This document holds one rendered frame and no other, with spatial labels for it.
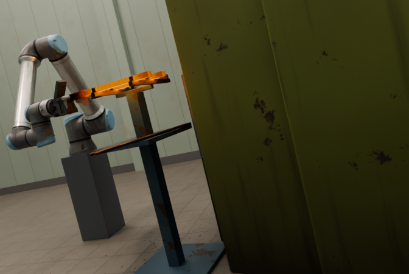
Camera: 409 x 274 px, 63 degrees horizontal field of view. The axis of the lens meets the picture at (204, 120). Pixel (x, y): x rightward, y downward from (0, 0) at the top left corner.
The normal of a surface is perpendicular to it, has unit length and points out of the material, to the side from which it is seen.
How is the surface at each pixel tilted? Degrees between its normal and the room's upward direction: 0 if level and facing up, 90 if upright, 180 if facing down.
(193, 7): 90
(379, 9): 90
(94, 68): 90
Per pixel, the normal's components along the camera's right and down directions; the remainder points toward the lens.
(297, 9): -0.54, 0.18
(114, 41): -0.29, 0.12
